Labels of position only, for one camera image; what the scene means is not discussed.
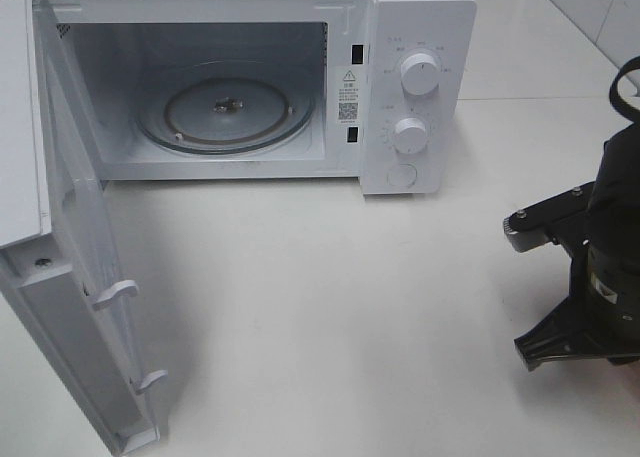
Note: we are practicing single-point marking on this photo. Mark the lower white microwave knob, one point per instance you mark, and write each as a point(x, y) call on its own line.
point(410, 136)

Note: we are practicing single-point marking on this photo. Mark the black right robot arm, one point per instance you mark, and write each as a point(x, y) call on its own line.
point(597, 224)

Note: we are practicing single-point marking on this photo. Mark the upper white microwave knob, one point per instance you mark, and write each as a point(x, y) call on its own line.
point(420, 73)

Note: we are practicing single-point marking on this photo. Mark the white microwave door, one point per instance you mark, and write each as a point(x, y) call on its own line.
point(60, 270)

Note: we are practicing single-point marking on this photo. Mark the white microwave knob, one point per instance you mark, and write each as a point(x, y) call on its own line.
point(410, 136)
point(420, 73)

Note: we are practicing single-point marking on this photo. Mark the round white door release button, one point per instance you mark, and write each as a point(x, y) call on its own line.
point(402, 176)

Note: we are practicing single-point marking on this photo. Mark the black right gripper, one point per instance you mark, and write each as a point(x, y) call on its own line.
point(598, 320)

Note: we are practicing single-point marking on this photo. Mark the glass microwave turntable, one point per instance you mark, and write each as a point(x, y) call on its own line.
point(226, 108)

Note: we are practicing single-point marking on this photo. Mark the white microwave oven body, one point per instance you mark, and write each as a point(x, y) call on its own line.
point(119, 42)

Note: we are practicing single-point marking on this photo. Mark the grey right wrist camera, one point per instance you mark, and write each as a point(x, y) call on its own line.
point(559, 220)

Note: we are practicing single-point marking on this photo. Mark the white warning label sticker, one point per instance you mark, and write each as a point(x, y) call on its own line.
point(347, 90)

